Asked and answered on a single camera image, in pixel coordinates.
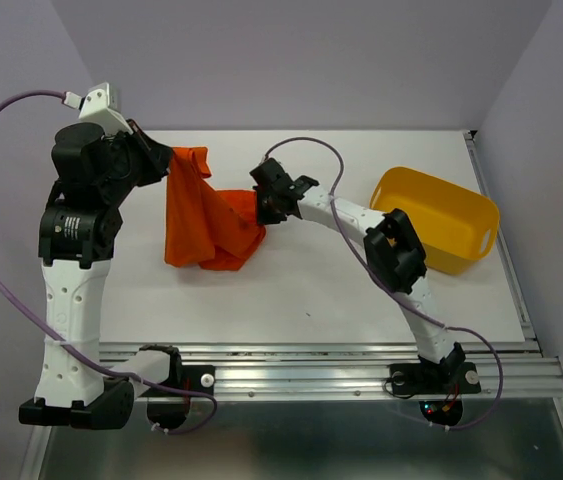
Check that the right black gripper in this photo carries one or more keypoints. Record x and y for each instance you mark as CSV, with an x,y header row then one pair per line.
x,y
264,216

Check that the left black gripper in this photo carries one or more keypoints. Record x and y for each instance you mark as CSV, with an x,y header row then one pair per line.
x,y
157,154

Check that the orange t shirt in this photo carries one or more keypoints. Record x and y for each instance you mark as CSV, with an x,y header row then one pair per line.
x,y
213,229

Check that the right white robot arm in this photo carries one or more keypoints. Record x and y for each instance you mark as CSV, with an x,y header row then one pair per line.
x,y
386,243

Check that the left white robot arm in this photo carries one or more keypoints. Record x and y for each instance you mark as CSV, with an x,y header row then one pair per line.
x,y
76,246

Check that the yellow plastic basket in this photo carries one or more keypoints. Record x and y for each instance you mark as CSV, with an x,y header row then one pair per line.
x,y
457,226

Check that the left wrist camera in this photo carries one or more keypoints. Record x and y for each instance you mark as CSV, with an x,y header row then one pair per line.
x,y
98,105

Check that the aluminium rail frame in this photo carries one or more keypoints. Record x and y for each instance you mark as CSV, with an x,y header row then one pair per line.
x,y
301,343

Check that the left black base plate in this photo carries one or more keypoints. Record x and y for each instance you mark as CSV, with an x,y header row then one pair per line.
x,y
196,378

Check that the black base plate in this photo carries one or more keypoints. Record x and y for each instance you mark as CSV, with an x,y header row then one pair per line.
x,y
196,378
413,379

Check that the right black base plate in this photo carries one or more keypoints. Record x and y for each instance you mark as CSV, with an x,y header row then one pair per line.
x,y
413,379

